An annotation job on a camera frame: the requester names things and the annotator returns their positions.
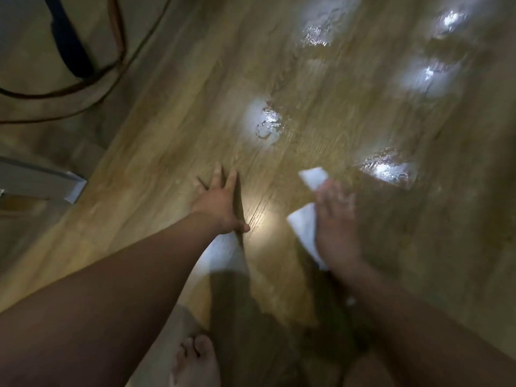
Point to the person's right hand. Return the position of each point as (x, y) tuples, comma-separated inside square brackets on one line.
[(334, 229)]

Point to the white towel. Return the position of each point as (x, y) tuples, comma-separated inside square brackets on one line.
[(306, 229)]

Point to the person's left forearm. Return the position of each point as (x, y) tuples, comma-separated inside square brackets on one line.
[(100, 310)]

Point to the person's left foot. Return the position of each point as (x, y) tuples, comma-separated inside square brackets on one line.
[(197, 364)]

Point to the person's left hand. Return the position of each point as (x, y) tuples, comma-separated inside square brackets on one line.
[(219, 207)]

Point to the grey metal furniture leg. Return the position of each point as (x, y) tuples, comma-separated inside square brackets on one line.
[(36, 181)]

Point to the person's right forearm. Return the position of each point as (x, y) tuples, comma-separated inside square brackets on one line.
[(423, 334)]

